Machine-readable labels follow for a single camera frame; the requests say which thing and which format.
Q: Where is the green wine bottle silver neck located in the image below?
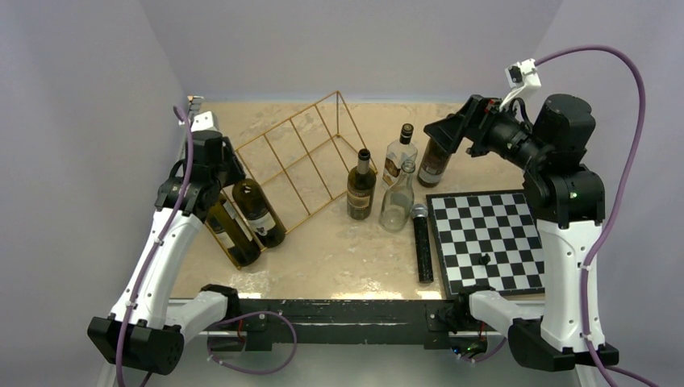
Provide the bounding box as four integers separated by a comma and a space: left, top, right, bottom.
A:
346, 148, 377, 220

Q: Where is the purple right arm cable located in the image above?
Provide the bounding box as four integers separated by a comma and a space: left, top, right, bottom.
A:
534, 45, 661, 387

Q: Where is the black white chessboard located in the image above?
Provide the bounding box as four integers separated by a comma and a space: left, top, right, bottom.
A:
426, 189, 545, 299

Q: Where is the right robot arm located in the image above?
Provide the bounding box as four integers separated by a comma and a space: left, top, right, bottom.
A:
424, 94, 619, 372

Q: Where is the clear whisky bottle black cap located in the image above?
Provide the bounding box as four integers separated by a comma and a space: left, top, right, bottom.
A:
382, 123, 418, 189

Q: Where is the dark wine bottle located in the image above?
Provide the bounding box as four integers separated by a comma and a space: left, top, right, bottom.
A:
231, 178, 286, 248
417, 139, 452, 188
206, 191, 261, 269

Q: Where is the clear glass bottle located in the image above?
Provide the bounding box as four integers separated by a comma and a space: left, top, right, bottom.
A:
379, 159, 415, 232

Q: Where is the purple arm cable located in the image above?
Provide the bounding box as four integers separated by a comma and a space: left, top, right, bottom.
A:
534, 45, 661, 387
115, 105, 194, 387

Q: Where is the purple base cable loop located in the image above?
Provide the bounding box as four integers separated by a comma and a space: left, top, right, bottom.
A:
206, 311, 298, 376

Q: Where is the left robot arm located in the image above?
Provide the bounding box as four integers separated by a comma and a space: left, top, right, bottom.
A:
87, 130, 241, 381

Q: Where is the black microphone silver head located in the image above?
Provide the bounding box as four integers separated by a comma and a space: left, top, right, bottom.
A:
410, 203, 434, 284

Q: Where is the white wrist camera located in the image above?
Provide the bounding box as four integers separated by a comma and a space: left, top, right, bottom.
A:
177, 111, 220, 133
500, 58, 541, 110

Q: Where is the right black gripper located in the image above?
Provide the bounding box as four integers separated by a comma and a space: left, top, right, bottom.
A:
425, 93, 550, 171

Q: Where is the gold wire wine rack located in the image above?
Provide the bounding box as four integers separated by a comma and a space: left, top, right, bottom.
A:
204, 90, 368, 235

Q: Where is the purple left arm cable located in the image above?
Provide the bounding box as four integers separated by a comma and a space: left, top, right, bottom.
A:
115, 105, 194, 387

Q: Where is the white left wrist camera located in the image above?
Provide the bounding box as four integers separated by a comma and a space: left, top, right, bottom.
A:
177, 111, 220, 133

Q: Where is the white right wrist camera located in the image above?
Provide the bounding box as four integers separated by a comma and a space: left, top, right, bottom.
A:
500, 58, 541, 110

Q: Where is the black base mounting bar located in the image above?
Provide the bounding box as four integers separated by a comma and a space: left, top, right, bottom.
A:
208, 299, 490, 351

